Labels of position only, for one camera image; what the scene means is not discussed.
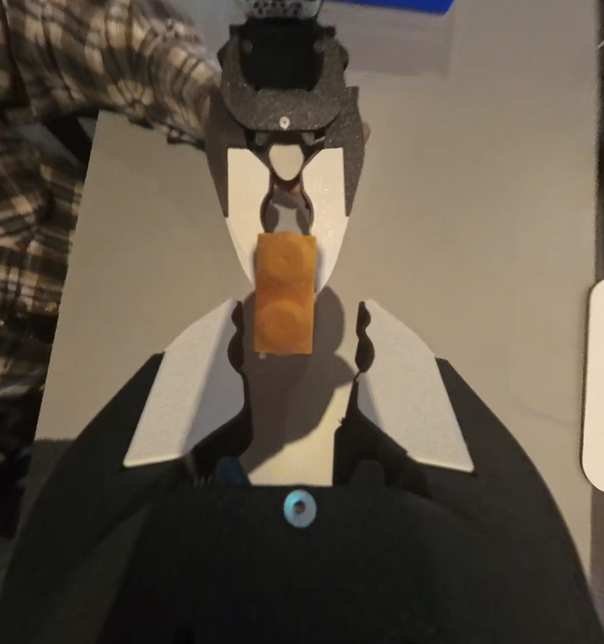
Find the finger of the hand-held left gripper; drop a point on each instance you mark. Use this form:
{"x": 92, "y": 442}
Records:
{"x": 329, "y": 211}
{"x": 244, "y": 201}

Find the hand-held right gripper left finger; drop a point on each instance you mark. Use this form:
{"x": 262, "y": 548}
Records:
{"x": 191, "y": 392}

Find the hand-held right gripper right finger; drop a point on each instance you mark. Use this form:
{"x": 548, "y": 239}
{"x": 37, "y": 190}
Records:
{"x": 407, "y": 402}

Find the yellow toy block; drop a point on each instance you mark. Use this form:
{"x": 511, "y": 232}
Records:
{"x": 284, "y": 297}

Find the person's left forearm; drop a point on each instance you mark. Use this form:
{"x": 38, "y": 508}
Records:
{"x": 105, "y": 55}

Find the person's plaid shirt torso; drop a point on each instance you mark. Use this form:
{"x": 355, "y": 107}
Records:
{"x": 20, "y": 226}

